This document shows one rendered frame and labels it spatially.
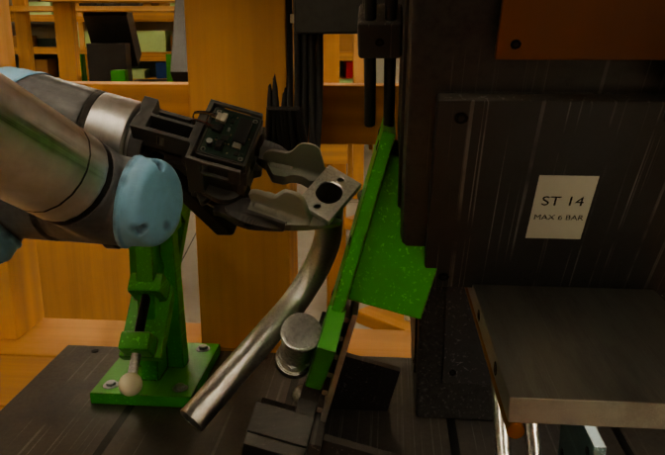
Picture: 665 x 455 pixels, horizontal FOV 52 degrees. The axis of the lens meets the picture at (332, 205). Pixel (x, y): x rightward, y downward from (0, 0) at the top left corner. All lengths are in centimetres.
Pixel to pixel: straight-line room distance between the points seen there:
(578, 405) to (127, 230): 35
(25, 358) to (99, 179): 63
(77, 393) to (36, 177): 51
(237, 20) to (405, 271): 48
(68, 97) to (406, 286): 36
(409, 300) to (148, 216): 24
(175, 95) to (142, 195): 55
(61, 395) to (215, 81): 46
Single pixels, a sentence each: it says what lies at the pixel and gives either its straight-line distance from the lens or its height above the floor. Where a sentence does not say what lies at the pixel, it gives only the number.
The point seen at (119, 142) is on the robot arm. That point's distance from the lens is 67.
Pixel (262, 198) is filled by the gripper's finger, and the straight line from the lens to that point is 66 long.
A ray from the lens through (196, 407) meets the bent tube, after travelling 71.
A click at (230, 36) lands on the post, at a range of 97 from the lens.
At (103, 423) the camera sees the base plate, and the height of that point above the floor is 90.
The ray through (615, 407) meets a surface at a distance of 48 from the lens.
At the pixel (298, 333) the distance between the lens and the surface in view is 63.
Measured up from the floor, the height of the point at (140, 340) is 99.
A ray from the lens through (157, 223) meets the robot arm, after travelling 57.
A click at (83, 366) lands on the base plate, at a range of 104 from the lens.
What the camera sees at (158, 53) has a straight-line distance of 764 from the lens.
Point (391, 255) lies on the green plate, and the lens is 61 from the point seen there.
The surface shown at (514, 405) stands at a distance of 46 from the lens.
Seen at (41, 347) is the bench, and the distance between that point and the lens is 116.
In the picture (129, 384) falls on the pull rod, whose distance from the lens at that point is 86.
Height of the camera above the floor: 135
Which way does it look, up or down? 14 degrees down
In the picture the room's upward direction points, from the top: straight up
